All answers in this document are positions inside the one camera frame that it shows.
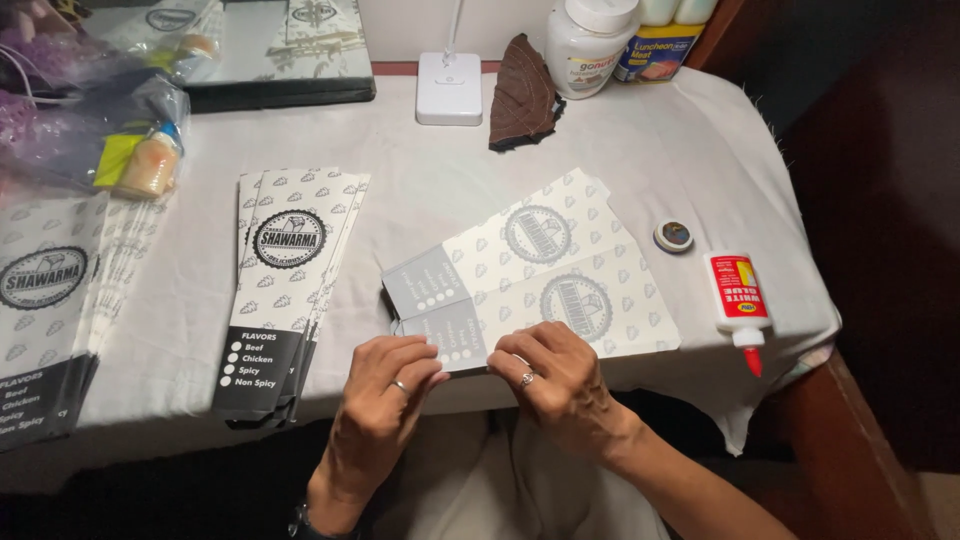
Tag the person's right hand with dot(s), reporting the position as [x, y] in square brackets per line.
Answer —
[574, 397]

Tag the person's left hand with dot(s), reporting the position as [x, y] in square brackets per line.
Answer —
[364, 420]

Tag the person's left fingers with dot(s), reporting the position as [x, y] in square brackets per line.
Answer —
[409, 364]

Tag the person's right fingers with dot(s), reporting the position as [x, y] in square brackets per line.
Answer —
[529, 352]

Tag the printed paper pouch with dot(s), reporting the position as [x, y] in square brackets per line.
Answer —
[555, 262]

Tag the person's light trousers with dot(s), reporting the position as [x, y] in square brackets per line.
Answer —
[480, 487]

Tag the small stack of printed pouches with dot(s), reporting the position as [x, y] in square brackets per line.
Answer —
[289, 285]

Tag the small round dark lid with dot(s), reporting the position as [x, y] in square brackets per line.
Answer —
[673, 235]

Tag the dark wristwatch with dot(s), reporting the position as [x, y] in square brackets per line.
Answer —
[301, 523]

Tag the white tablecloth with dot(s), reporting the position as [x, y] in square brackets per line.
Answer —
[450, 172]

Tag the white glue bottle red cap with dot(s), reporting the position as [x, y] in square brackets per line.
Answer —
[739, 296]

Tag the brown stitched cloth piece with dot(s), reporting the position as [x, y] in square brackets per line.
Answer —
[523, 97]

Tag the white desk lamp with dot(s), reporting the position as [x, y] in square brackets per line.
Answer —
[449, 90]

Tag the white supplement jar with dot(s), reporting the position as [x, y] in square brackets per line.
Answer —
[589, 52]

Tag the blue and yellow meat can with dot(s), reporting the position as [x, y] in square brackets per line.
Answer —
[656, 56]

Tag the small orange bottle blue cap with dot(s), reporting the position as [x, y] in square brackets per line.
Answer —
[150, 165]

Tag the yellow-green paper pad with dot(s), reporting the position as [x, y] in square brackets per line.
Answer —
[116, 161]

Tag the white plastic bottle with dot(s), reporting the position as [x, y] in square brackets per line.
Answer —
[695, 10]
[658, 10]

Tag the large stack of printed pouches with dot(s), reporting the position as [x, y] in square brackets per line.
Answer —
[45, 315]

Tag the clear plastic bag of supplies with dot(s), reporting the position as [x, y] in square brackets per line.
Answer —
[52, 127]

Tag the brown wooden table frame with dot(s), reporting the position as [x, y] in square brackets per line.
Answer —
[840, 450]

